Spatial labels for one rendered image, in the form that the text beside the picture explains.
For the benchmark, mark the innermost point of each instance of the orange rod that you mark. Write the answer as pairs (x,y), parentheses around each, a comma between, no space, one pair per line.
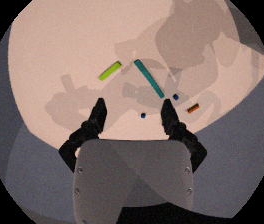
(191,109)

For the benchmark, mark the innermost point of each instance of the lime green rod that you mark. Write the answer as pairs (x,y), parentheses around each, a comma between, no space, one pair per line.
(110,70)

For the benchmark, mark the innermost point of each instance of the turquoise rod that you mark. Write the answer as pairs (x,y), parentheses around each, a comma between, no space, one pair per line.
(150,79)

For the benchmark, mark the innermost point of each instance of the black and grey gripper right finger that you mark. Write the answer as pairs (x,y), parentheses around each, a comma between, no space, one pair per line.
(178,130)

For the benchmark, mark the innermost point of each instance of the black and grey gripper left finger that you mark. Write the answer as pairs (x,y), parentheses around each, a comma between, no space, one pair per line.
(90,129)

